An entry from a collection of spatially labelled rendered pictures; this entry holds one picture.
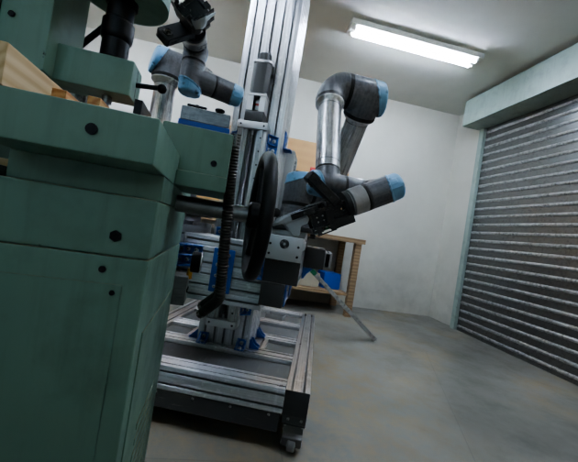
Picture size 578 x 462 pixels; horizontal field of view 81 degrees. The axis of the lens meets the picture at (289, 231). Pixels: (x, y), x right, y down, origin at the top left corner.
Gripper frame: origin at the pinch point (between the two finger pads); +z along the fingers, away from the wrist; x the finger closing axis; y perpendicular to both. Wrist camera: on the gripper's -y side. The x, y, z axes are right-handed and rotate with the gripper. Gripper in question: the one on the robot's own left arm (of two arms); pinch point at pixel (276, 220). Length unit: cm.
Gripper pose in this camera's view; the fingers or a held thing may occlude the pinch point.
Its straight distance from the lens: 87.9
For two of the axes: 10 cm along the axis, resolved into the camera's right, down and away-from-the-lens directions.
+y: 3.2, 9.4, 1.2
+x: -1.6, -0.7, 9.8
